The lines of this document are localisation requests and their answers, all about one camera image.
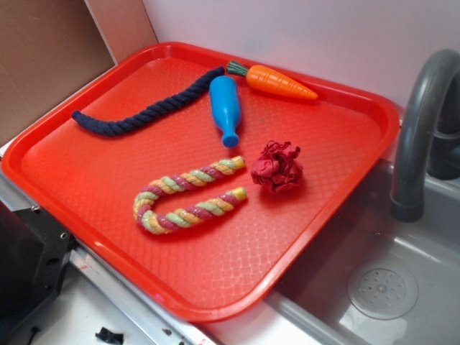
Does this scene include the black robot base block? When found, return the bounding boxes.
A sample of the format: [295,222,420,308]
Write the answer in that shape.
[1,204,74,344]

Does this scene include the red plastic tray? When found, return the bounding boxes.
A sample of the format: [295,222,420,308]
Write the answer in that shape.
[1,42,400,323]

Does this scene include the crumpled red paper ball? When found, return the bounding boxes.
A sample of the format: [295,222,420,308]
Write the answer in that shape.
[250,140,304,194]

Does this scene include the blue plastic toy bottle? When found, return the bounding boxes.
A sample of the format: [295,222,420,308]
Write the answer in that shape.
[209,75,242,148]

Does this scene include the orange plastic toy carrot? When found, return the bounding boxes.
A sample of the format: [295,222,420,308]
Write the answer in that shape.
[226,60,318,101]

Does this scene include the grey toy sink basin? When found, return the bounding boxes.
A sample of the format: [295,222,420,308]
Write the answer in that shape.
[267,161,459,344]

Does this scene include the grey toy faucet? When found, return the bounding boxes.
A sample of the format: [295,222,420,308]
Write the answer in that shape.
[390,49,459,222]

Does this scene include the black tape scrap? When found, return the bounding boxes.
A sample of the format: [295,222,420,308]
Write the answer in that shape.
[95,327,124,345]

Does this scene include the brown cardboard panel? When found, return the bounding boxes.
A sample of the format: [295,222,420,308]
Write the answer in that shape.
[1,1,157,144]

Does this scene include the multicolour twisted rope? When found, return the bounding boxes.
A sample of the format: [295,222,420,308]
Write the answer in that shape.
[133,155,249,236]

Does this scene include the dark blue rope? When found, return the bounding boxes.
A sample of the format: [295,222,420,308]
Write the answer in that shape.
[71,65,226,137]

